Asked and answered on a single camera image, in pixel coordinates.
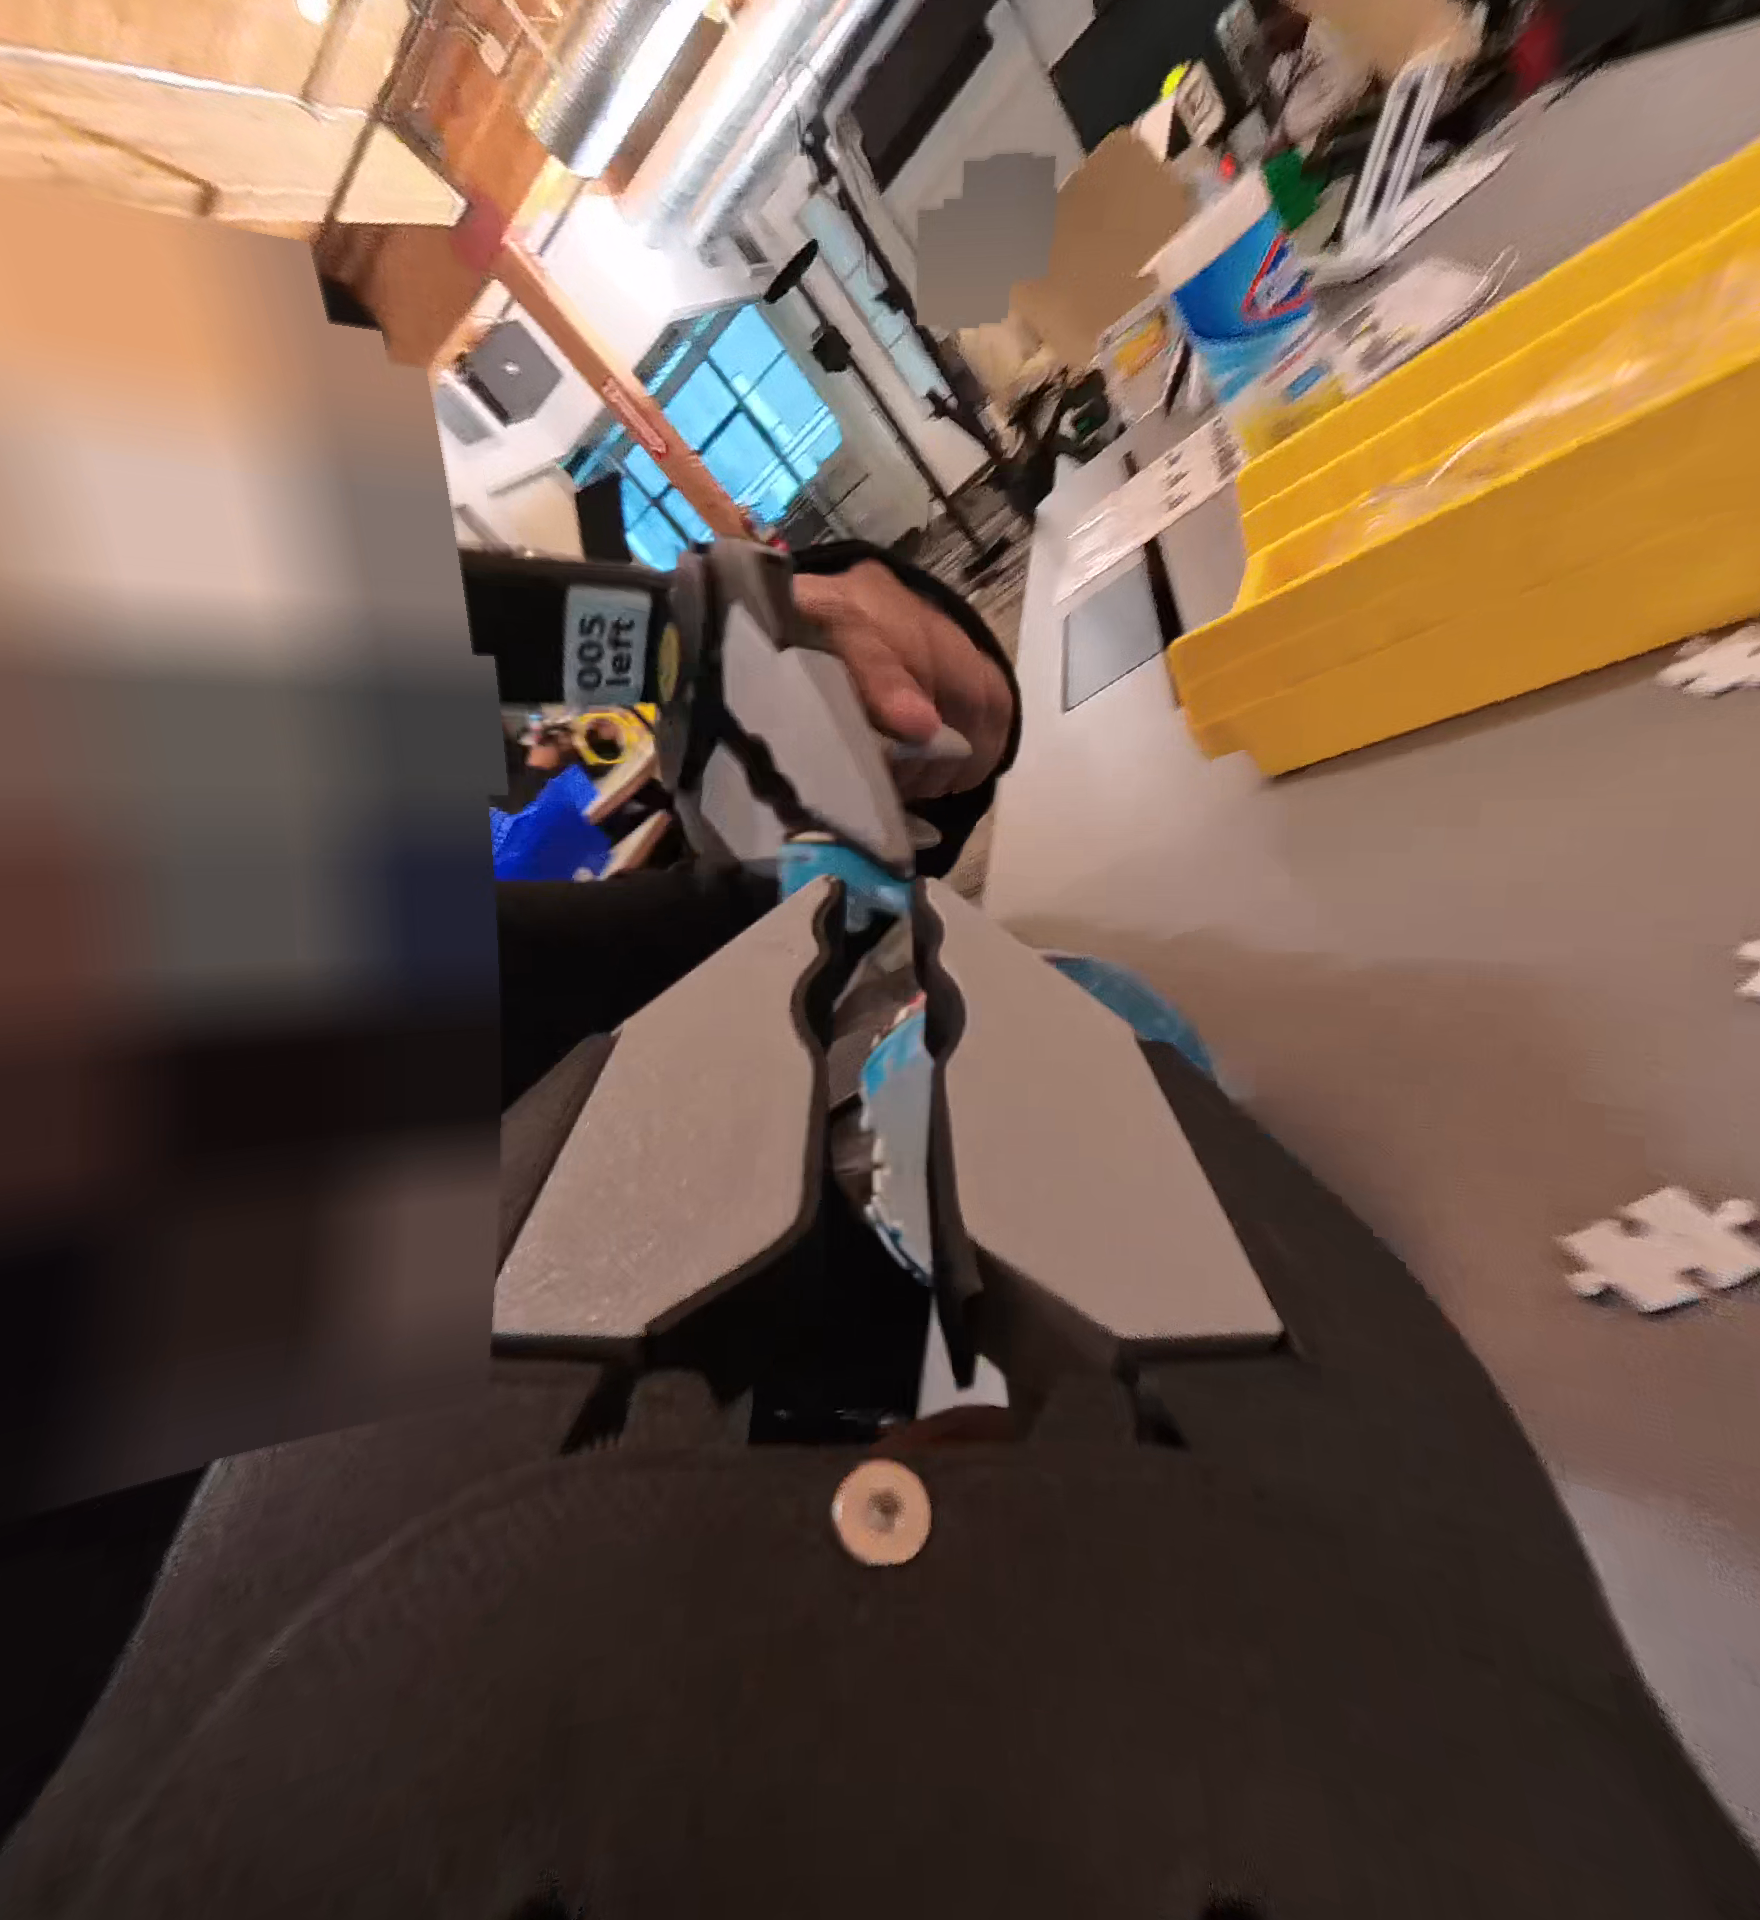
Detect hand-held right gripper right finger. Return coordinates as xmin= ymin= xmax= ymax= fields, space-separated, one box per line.
xmin=909 ymin=879 xmax=1286 ymax=1390

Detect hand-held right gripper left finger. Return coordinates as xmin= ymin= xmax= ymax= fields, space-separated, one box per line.
xmin=495 ymin=878 xmax=842 ymax=1344

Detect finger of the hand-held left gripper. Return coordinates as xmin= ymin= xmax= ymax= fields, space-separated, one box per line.
xmin=721 ymin=597 xmax=919 ymax=875
xmin=687 ymin=742 xmax=829 ymax=889

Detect blue cartoon puzzle ball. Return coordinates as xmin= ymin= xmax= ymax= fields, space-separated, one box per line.
xmin=828 ymin=929 xmax=1229 ymax=1292

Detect white puzzle pieces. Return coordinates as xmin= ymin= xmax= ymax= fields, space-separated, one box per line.
xmin=1555 ymin=622 xmax=1760 ymax=1319

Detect person's left hand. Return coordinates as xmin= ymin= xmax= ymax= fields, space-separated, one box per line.
xmin=791 ymin=567 xmax=1017 ymax=800

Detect orange painted beam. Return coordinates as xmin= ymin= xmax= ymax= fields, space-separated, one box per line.
xmin=491 ymin=239 xmax=763 ymax=542

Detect dark grey pad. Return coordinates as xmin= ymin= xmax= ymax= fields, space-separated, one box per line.
xmin=1061 ymin=567 xmax=1170 ymax=713

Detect printed paper sheets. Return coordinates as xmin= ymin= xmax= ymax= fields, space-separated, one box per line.
xmin=1052 ymin=419 xmax=1251 ymax=600

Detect white blue wipes canister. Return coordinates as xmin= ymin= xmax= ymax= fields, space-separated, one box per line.
xmin=1150 ymin=187 xmax=1324 ymax=407

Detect yellow plastic bin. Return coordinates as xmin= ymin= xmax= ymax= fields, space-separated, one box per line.
xmin=1165 ymin=112 xmax=1760 ymax=779

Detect black monitor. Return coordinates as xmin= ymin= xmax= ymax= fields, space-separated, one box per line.
xmin=1045 ymin=0 xmax=1243 ymax=115

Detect clear plastic bag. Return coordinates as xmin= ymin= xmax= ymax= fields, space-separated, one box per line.
xmin=1362 ymin=255 xmax=1760 ymax=512

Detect paned wall window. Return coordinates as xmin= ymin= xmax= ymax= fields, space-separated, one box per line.
xmin=572 ymin=300 xmax=845 ymax=572

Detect silver ventilation duct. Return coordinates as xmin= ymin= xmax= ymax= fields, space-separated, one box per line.
xmin=535 ymin=0 xmax=911 ymax=257

